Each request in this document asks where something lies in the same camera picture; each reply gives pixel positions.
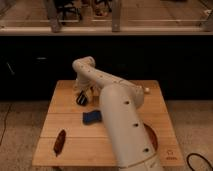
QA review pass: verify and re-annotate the blue sponge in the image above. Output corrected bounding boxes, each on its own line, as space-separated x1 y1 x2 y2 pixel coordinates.
82 110 102 125

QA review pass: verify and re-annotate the metal railing frame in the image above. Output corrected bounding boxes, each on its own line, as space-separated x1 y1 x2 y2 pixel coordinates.
0 0 213 35

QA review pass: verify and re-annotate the wooden table board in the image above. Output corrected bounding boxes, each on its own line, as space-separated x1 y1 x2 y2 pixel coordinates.
32 80 184 167

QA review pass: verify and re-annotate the thin black cable left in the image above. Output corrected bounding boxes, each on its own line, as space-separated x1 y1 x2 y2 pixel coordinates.
0 102 13 148

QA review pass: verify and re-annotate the office chair base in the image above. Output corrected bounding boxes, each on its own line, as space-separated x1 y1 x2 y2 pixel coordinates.
54 0 82 20

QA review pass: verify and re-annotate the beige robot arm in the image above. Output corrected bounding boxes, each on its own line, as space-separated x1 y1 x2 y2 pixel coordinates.
72 56 164 171

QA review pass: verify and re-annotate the black cable right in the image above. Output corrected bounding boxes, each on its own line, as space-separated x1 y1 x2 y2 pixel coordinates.
186 152 213 171

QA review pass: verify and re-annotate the orange plate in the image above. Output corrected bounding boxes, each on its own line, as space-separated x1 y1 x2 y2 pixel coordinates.
144 124 158 151

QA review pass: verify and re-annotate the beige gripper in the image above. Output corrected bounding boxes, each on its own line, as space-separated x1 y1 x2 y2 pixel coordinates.
73 80 100 100

